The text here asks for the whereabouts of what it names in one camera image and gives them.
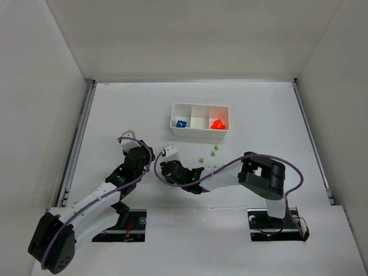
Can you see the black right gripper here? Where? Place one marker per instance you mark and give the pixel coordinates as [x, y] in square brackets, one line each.
[168, 167]

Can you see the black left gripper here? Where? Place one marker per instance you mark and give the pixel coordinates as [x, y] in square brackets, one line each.
[137, 152]

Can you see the large blue arch lego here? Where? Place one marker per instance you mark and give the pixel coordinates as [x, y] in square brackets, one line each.
[181, 124]

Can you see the orange round dish lego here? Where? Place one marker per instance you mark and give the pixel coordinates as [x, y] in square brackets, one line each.
[218, 125]

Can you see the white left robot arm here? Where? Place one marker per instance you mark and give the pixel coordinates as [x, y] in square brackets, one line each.
[58, 236]

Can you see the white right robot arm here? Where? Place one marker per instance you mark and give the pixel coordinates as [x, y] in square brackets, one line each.
[262, 176]

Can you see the white divided sorting tray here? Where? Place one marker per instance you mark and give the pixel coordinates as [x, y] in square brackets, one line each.
[199, 118]

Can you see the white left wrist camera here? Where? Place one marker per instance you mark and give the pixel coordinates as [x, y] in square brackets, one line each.
[127, 140]

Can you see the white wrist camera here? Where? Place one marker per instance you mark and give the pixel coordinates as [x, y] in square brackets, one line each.
[170, 153]
[127, 140]

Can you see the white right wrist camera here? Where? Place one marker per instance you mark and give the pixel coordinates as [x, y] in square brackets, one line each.
[170, 153]

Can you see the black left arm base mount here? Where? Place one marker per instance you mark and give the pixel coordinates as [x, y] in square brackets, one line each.
[129, 228]

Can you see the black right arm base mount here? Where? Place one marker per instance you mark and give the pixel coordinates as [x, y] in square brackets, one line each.
[265, 228]

